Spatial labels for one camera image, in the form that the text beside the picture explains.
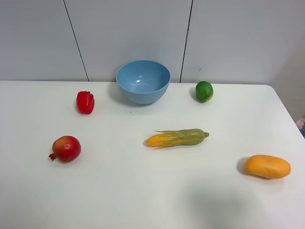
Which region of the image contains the red pomegranate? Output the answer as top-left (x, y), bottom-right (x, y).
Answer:
top-left (49, 135), bottom-right (81, 163)

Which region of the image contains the orange mango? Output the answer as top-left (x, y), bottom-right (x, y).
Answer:
top-left (244, 155), bottom-right (291, 179)

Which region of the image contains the red bell pepper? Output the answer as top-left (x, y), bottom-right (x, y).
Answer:
top-left (76, 91), bottom-right (95, 115)

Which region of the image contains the green lime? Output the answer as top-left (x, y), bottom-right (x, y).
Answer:
top-left (195, 81), bottom-right (214, 103)

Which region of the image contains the pink object at table edge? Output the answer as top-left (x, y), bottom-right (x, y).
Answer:
top-left (295, 115), bottom-right (305, 137)

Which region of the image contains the corn cob with husk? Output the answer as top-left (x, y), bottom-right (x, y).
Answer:
top-left (145, 128), bottom-right (210, 148)

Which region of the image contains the blue plastic bowl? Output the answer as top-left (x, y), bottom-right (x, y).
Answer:
top-left (116, 60), bottom-right (171, 104)

